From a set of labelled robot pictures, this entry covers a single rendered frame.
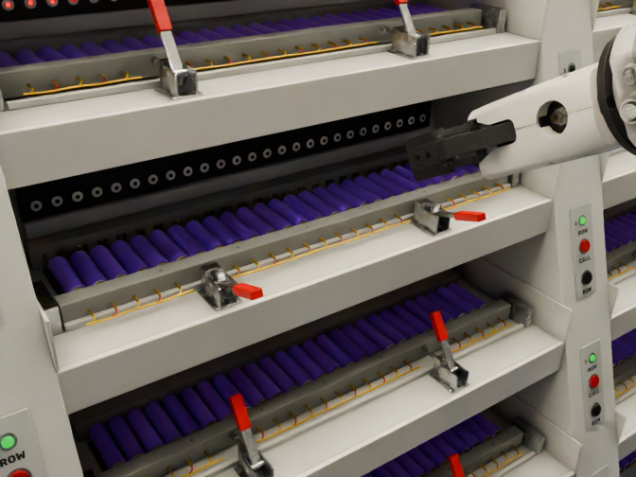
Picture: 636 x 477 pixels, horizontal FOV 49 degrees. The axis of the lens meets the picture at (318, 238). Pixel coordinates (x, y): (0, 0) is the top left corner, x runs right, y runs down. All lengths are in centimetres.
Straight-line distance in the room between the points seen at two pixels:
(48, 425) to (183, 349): 12
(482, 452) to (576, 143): 65
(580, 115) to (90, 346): 42
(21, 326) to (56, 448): 11
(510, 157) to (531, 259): 51
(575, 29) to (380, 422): 52
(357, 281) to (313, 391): 15
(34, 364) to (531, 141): 40
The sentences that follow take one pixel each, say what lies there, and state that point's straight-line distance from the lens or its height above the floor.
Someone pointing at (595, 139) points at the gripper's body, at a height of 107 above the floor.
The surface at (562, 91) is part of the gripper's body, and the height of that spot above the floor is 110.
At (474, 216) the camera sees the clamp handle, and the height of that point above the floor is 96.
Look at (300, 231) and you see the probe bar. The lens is 73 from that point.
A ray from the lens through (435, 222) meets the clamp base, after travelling 78.
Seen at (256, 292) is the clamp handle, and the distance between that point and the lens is 59.
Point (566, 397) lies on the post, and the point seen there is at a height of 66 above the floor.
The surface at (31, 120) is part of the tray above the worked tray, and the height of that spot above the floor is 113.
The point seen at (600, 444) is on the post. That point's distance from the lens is 109.
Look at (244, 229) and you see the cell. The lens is 74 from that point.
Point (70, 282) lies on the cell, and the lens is 68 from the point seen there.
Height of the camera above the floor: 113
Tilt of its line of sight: 14 degrees down
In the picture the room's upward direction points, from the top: 9 degrees counter-clockwise
